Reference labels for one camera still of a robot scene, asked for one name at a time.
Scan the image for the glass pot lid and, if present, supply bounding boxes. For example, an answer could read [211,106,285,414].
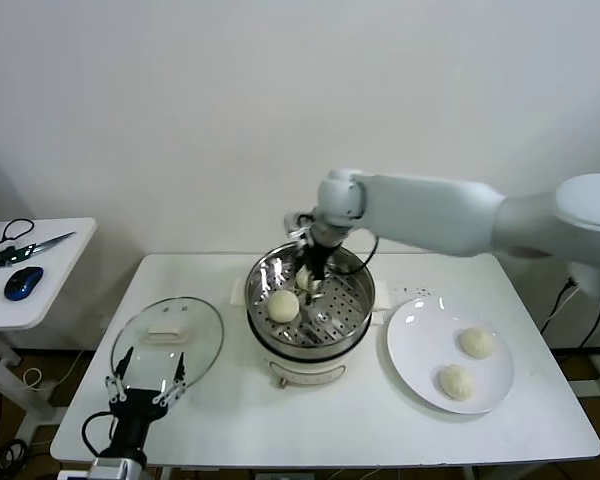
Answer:
[110,297,225,396]

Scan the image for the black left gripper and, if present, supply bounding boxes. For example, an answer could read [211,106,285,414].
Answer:
[104,345,189,459]

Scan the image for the white round plate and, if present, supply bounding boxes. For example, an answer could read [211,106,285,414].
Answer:
[385,298,515,415]

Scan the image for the stainless steel steamer basket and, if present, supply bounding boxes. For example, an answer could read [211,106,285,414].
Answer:
[228,240,392,357]

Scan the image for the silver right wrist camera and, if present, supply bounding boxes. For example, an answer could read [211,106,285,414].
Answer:
[283,211,314,242]

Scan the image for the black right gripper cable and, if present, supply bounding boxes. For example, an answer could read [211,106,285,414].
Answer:
[329,234,380,276]

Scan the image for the white side table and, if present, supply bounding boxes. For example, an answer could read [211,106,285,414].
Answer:
[0,218,98,446]

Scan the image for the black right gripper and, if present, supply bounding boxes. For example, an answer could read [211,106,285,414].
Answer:
[299,238,342,305]

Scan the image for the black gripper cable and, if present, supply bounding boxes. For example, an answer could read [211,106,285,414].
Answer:
[329,234,380,276]
[81,410,116,457]

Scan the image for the white floor cable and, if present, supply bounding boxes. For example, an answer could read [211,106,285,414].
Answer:
[22,348,89,391]

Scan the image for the blue computer mouse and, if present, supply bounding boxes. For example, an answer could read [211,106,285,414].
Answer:
[3,266,45,302]

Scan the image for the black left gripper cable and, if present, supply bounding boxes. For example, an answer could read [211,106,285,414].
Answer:
[81,410,116,457]

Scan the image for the black handled scissors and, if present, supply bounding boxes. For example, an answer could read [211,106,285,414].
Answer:
[0,218,77,257]

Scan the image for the white electric cooker pot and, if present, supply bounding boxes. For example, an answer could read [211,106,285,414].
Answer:
[247,308,384,391]

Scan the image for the black floor cable bundle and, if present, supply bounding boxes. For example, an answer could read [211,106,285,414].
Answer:
[0,438,31,472]

